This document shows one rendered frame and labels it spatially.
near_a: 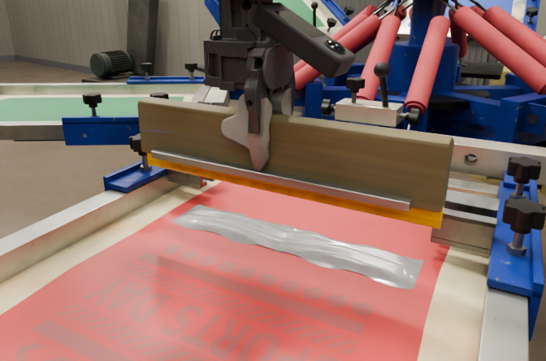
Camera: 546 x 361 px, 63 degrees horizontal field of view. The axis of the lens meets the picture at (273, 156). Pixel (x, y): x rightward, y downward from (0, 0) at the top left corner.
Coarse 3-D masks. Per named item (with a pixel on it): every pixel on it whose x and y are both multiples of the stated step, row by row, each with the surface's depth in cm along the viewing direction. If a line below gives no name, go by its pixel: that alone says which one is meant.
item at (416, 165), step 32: (160, 128) 60; (192, 128) 58; (288, 128) 51; (320, 128) 49; (352, 128) 48; (384, 128) 48; (224, 160) 57; (288, 160) 52; (320, 160) 50; (352, 160) 48; (384, 160) 47; (416, 160) 45; (448, 160) 44; (384, 192) 48; (416, 192) 46
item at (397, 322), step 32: (320, 224) 67; (352, 224) 67; (384, 224) 67; (416, 224) 67; (288, 256) 58; (416, 256) 58; (352, 288) 52; (384, 288) 52; (416, 288) 52; (384, 320) 47; (416, 320) 47; (384, 352) 42; (416, 352) 42
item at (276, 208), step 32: (224, 192) 78; (256, 192) 78; (160, 224) 67; (288, 224) 67; (96, 256) 58; (128, 256) 58; (224, 256) 58; (256, 256) 58; (64, 288) 52; (0, 320) 47; (32, 320) 47
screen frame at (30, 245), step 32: (128, 192) 69; (160, 192) 76; (480, 192) 70; (32, 224) 59; (64, 224) 60; (96, 224) 64; (0, 256) 52; (32, 256) 56; (512, 320) 42; (480, 352) 38; (512, 352) 38
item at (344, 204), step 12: (168, 168) 63; (180, 168) 62; (192, 168) 61; (228, 180) 59; (240, 180) 58; (276, 192) 56; (288, 192) 55; (300, 192) 54; (336, 204) 52; (348, 204) 51; (360, 204) 51; (384, 216) 50; (396, 216) 49; (408, 216) 48
